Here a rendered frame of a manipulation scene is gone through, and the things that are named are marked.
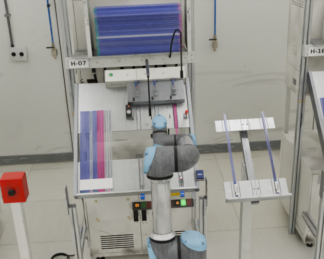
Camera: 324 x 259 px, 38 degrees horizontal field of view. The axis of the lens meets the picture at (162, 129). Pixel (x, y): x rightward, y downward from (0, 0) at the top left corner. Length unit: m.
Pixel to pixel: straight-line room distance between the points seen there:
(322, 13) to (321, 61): 0.31
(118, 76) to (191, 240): 1.16
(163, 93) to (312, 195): 1.19
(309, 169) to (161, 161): 1.40
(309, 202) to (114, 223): 1.27
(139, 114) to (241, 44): 1.88
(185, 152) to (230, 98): 2.62
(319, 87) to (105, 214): 1.56
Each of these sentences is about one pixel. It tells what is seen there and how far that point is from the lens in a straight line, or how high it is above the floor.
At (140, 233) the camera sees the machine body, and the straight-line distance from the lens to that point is 3.13.
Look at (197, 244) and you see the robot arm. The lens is 2.10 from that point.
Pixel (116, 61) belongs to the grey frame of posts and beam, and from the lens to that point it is 2.83.
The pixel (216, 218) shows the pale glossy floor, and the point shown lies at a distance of 3.68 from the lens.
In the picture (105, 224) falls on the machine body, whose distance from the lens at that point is 3.10.
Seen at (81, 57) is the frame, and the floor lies 1.39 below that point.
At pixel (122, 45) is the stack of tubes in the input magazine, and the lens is 2.78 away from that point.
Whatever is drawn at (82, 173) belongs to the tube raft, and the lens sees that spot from 2.67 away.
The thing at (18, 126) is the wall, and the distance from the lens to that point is 4.68.
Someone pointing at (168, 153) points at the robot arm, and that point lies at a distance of 1.96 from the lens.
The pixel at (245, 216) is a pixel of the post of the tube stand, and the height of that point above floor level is 0.48.
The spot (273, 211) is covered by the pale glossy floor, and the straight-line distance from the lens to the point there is 3.81.
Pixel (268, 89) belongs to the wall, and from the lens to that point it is 4.60.
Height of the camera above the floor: 2.01
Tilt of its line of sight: 22 degrees down
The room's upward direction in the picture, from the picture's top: 2 degrees counter-clockwise
